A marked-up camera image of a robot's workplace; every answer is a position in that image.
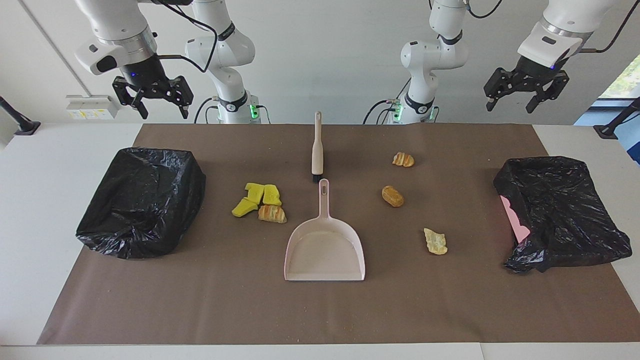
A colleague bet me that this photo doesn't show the white wall cable duct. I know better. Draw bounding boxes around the white wall cable duct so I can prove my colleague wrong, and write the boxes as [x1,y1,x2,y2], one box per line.
[19,0,93,97]

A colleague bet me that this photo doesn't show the loose black trash bag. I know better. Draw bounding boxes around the loose black trash bag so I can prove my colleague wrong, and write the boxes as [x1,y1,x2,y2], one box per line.
[493,156,633,274]

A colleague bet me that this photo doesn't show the beige plastic dustpan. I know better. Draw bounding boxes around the beige plastic dustpan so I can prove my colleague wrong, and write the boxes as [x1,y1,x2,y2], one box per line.
[284,178,366,282]

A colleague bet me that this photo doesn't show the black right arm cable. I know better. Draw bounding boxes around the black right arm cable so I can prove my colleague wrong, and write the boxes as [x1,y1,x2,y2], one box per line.
[150,0,219,73]

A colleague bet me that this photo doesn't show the black base cable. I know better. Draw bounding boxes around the black base cable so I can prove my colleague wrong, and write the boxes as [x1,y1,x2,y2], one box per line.
[362,99,401,125]
[194,97,221,124]

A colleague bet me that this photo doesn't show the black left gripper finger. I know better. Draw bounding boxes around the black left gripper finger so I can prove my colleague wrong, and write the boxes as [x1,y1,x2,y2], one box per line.
[483,67,521,112]
[525,71,570,114]

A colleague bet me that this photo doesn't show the yellow wedge sponge piece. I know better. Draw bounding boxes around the yellow wedge sponge piece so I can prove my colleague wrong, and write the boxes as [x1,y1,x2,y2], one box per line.
[231,198,259,218]

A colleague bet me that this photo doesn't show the beige hand brush black bristles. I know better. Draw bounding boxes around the beige hand brush black bristles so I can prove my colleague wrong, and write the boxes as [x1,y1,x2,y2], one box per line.
[311,111,325,183]

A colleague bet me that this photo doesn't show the brown bread roll toy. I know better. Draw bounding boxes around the brown bread roll toy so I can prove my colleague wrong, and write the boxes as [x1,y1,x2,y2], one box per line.
[381,185,405,208]

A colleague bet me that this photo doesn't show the window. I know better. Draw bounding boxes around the window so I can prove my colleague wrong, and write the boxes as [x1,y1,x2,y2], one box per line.
[597,54,640,101]

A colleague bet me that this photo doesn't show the black clamp stand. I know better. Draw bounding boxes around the black clamp stand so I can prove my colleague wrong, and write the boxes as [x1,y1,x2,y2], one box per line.
[593,97,640,140]
[0,96,42,136]

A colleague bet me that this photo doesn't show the brown paper table mat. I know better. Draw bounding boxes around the brown paper table mat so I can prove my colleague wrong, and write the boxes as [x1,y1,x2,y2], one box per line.
[37,123,640,346]

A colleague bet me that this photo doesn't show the pale flaky bread toy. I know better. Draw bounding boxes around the pale flaky bread toy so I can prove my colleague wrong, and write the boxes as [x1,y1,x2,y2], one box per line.
[423,228,449,256]

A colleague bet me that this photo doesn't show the pink plastic bin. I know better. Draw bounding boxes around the pink plastic bin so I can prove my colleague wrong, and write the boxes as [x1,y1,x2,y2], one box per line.
[500,195,531,246]

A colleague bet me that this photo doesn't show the white wall socket box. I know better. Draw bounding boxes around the white wall socket box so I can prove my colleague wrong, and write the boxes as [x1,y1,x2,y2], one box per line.
[66,94,120,120]

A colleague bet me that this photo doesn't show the bin lined with black bag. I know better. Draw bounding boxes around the bin lined with black bag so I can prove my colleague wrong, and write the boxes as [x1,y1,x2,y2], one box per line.
[75,147,207,260]

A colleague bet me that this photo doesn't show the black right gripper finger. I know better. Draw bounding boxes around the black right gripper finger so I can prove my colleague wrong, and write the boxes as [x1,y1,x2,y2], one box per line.
[170,76,194,119]
[112,76,148,119]

